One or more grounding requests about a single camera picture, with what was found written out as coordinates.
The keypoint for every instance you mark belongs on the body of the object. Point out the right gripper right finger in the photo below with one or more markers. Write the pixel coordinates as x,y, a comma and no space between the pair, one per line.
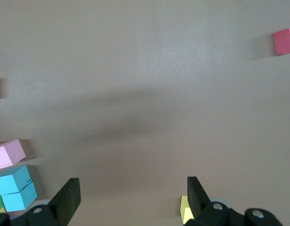
206,212

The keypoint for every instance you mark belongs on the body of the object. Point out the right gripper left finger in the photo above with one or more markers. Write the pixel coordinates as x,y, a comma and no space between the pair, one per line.
62,202

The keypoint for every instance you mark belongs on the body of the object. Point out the blue foam cube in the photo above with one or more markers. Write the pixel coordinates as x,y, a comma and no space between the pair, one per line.
18,200
10,181

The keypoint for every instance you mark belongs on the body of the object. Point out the pink foam cube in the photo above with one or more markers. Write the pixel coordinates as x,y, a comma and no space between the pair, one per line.
8,154

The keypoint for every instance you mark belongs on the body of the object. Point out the yellow foam cube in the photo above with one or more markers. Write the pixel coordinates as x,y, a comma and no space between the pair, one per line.
185,210

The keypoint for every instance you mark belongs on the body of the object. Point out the brown paper table cover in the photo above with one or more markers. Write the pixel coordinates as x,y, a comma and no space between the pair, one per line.
147,70

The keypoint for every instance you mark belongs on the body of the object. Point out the red foam cube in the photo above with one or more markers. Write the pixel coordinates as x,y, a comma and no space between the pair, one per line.
285,41

